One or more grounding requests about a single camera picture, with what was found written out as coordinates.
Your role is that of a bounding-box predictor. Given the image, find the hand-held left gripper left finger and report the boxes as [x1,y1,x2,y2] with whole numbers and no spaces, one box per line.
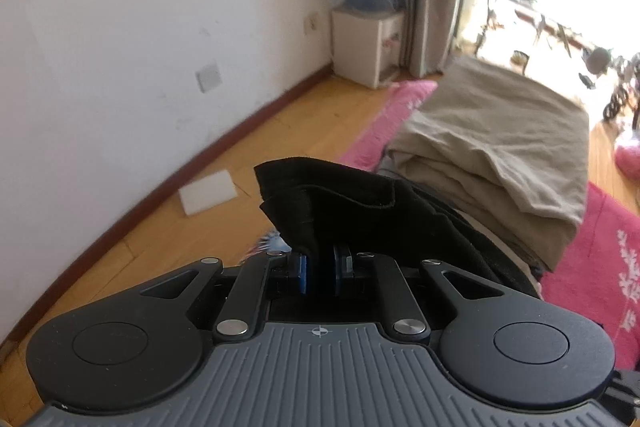
[140,249,313,342]

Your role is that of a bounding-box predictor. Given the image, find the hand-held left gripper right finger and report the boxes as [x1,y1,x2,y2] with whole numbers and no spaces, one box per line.
[332,244,508,342]

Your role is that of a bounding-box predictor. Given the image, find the black sweatshirt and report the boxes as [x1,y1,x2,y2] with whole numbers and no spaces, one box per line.
[253,155,541,303]

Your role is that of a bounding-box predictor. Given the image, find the stack of folded clothes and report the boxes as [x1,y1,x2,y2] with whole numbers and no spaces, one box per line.
[382,56,591,272]

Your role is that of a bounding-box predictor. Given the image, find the white foam block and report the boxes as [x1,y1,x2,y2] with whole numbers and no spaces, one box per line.
[178,169,239,216]

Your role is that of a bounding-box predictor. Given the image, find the white water dispenser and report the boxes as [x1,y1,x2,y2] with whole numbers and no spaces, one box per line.
[330,6,406,90]

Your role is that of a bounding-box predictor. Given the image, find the pink floral blanket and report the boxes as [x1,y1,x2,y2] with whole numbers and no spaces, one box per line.
[245,79,640,368]

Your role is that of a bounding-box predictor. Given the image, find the pink fluffy object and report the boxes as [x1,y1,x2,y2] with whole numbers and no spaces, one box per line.
[615,132,640,180]

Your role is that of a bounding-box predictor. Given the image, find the grey wall plate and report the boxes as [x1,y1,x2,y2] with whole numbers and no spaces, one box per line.
[195,63,223,94]

